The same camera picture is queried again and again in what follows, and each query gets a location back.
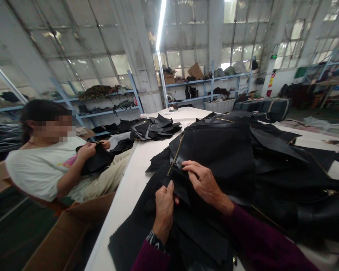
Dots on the person's left hand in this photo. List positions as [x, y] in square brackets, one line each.
[164, 206]

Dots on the person's right hand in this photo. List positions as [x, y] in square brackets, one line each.
[209, 189]

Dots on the black leather piece with zipper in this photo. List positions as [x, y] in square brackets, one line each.
[181, 189]

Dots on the large heap of black panels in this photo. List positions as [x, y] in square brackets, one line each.
[228, 146]

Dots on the small pile of black cutouts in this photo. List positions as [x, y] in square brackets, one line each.
[158, 128]

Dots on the black fabric bag part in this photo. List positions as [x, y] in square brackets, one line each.
[97, 162]

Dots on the white plastic basket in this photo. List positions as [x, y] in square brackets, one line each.
[219, 105]

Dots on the stack of dark wrapped bundles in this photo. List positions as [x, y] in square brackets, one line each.
[267, 108]

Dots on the large open cardboard box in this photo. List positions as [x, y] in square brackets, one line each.
[65, 234]

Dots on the blue metal shelf with boxes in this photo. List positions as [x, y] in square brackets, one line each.
[203, 84]

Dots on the blue metal shelf with fabrics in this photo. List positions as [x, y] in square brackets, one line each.
[101, 104]

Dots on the grey metal lamp pole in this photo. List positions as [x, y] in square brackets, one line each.
[161, 79]

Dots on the cluttered blue rack with goods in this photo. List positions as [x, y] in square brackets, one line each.
[322, 82]

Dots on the fluorescent light tube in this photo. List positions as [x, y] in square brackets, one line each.
[161, 25]

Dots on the stack of dark rolled material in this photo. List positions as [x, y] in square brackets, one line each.
[2, 138]

